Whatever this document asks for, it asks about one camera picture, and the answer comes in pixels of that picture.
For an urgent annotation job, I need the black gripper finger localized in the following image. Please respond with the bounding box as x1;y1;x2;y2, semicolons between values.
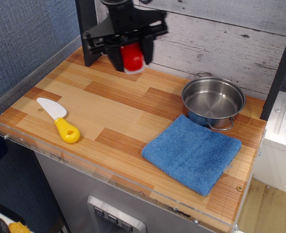
140;36;154;65
106;47;124;72

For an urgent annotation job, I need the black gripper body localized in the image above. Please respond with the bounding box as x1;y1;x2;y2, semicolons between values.
83;2;168;53

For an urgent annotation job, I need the red toy sushi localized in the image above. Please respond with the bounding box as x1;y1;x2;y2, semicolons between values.
120;42;145;74

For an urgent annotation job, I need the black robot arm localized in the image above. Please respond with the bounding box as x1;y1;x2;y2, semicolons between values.
83;0;168;74

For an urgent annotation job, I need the small steel pot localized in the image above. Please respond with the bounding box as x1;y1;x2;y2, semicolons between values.
181;72;246;131

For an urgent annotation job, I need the blue folded cloth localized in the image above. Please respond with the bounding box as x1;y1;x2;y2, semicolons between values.
142;115;242;196

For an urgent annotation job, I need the grey metal cabinet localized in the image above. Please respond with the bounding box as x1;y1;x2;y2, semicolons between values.
36;153;234;233

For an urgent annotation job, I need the silver button panel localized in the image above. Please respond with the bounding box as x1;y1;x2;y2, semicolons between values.
87;195;146;233

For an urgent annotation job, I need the white metal box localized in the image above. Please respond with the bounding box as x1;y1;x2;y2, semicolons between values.
253;91;286;192

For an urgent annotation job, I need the black vertical post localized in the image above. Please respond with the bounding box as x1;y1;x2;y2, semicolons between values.
75;0;108;67

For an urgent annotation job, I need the yellow handled toy knife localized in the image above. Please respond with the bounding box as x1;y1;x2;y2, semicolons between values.
36;98;80;144

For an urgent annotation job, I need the dark right frame post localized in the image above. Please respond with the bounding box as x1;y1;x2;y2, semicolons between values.
260;46;286;121

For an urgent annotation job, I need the clear acrylic guard rail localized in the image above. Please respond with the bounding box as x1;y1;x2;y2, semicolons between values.
0;38;266;233

